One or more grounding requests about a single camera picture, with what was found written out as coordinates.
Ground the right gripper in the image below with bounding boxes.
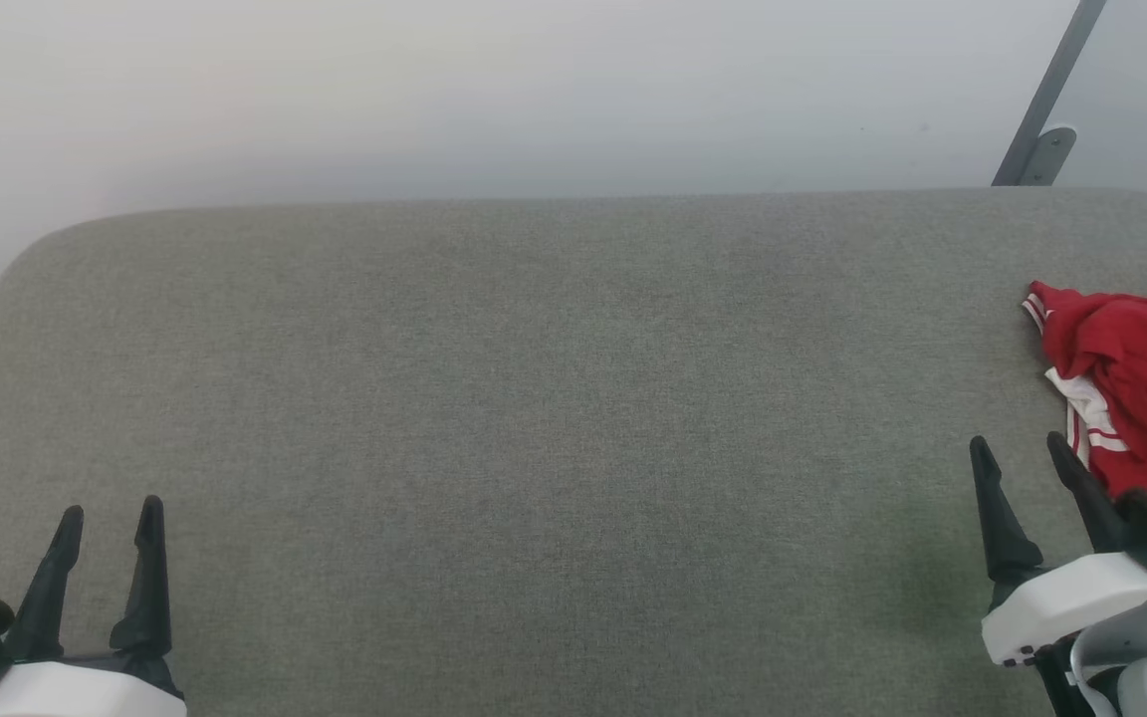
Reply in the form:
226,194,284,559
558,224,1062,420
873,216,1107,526
970,431,1147,668

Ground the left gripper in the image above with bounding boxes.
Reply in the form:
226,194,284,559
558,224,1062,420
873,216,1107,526
0,495,188,717

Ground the red and white jersey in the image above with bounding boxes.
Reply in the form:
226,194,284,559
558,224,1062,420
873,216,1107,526
1022,281,1147,499

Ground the slanted grey metal bar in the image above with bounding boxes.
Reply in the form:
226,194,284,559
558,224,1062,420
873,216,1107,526
992,0,1108,187

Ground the grey fabric sofa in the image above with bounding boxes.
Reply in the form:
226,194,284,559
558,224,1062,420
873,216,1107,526
0,187,1147,717

